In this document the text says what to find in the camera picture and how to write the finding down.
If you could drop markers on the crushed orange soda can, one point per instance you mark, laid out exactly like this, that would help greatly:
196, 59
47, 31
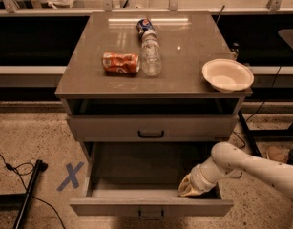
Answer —
127, 63

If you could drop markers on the black stand leg right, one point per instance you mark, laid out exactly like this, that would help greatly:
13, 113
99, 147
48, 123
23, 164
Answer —
253, 146

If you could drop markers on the black stand leg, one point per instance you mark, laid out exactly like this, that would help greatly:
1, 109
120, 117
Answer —
39, 167
253, 146

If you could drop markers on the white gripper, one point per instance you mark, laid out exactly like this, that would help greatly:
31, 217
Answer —
196, 179

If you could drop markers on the grey drawer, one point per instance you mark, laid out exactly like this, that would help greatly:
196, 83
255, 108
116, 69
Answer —
141, 180
151, 128

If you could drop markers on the black stand leg left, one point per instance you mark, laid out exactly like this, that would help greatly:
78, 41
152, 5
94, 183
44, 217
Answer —
39, 167

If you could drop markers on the black antenna rod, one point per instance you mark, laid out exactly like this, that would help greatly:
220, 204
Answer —
219, 15

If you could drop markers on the blue tape cross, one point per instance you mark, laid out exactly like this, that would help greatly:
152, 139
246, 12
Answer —
71, 177

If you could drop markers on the grey drawer cabinet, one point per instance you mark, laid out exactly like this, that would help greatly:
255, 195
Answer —
152, 76

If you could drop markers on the grey top drawer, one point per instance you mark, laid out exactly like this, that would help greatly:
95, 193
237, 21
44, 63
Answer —
151, 128

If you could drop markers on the white paper bowl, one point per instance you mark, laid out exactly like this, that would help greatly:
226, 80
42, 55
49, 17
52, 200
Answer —
227, 76

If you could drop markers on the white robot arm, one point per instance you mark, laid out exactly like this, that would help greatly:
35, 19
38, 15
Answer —
225, 160

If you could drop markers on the clear plastic water bottle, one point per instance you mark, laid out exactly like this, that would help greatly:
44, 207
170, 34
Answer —
150, 54

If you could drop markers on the brown shoe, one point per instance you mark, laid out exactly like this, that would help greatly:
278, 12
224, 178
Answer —
277, 154

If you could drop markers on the blue pepsi can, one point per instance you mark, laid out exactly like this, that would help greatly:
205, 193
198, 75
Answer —
144, 27

